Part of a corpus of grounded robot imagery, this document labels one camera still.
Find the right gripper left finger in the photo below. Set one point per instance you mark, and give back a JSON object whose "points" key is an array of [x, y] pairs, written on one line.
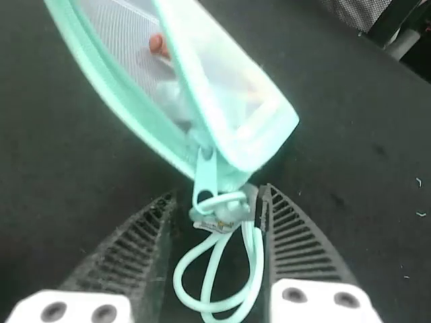
{"points": [[134, 249]]}

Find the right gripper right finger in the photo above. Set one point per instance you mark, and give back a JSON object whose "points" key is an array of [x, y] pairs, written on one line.
{"points": [[296, 242]]}

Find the mint green mesh zipper pouch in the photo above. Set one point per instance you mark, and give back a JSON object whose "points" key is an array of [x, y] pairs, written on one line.
{"points": [[141, 67]]}

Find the black mesh chair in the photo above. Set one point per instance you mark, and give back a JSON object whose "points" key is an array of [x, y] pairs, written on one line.
{"points": [[390, 23]]}

